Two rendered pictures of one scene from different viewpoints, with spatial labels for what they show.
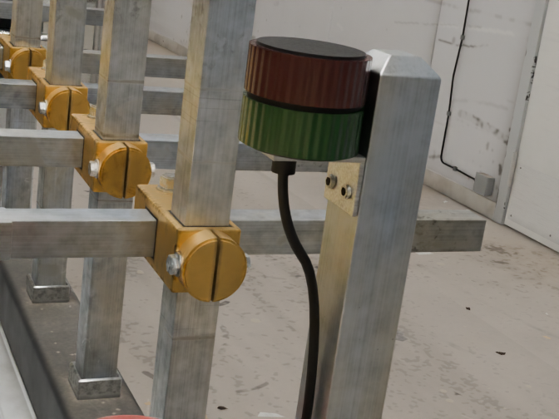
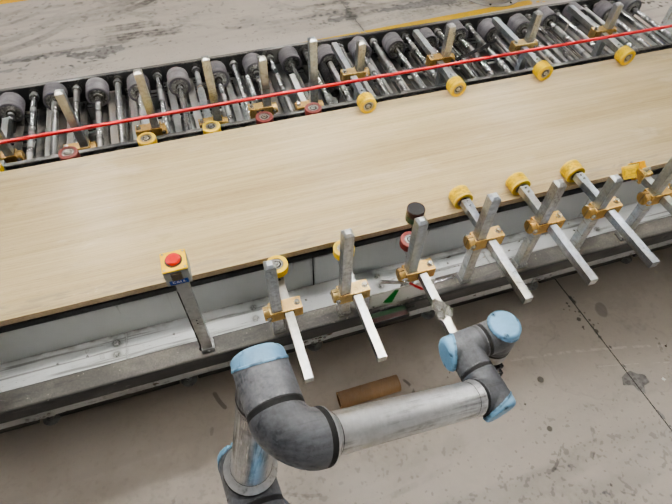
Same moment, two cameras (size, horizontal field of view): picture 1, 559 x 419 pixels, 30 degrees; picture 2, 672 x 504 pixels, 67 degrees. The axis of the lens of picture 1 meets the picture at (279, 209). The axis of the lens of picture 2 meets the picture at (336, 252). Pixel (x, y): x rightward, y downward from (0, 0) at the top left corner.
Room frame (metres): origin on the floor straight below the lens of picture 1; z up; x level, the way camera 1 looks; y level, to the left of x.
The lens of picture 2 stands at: (0.37, -1.13, 2.35)
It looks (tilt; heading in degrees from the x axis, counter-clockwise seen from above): 53 degrees down; 96
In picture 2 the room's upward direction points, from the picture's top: 2 degrees clockwise
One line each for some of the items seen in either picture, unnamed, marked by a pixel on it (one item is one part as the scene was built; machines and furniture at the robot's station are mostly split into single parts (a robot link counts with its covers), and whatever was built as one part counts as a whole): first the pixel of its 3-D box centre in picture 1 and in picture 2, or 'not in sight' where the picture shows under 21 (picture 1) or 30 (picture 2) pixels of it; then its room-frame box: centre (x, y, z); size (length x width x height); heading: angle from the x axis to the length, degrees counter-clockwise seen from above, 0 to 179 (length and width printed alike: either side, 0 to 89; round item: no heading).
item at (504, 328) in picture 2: not in sight; (498, 334); (0.74, -0.43, 1.14); 0.10 x 0.09 x 0.12; 30
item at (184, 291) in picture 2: not in sight; (194, 314); (-0.17, -0.37, 0.93); 0.05 x 0.04 x 0.45; 25
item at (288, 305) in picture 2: not in sight; (282, 309); (0.09, -0.25, 0.82); 0.13 x 0.06 x 0.05; 25
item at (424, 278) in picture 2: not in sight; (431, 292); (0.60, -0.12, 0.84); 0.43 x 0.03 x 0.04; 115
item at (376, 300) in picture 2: not in sight; (401, 294); (0.51, -0.08, 0.75); 0.26 x 0.01 x 0.10; 25
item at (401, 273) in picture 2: not in sight; (415, 270); (0.54, -0.04, 0.85); 0.13 x 0.06 x 0.05; 25
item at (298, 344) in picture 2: not in sight; (292, 323); (0.13, -0.30, 0.82); 0.43 x 0.03 x 0.04; 115
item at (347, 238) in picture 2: not in sight; (345, 276); (0.30, -0.15, 0.93); 0.03 x 0.03 x 0.48; 25
